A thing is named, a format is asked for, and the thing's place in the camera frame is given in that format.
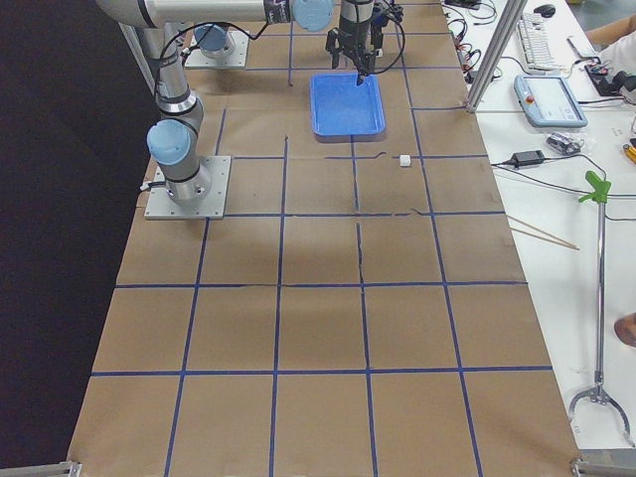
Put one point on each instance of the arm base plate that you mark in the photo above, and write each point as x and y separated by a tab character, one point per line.
231	56
204	196

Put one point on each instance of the aluminium frame post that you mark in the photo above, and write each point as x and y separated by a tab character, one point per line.
508	19

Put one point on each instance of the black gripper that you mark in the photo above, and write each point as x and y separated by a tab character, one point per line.
353	36

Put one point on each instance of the wooden chopstick pair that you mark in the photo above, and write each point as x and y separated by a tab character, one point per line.
524	228

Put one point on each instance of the black computer mouse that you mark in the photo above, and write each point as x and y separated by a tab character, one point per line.
545	11

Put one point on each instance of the teach pendant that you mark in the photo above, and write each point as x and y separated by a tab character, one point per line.
548	102

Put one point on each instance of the black power adapter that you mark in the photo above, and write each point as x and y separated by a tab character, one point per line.
528	158

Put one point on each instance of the white keyboard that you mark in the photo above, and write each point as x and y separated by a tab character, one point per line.
533	37

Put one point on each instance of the blue plastic tray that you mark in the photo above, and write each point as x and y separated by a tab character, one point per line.
342	107

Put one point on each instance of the green handled reacher grabber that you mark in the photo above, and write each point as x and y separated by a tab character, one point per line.
599	194

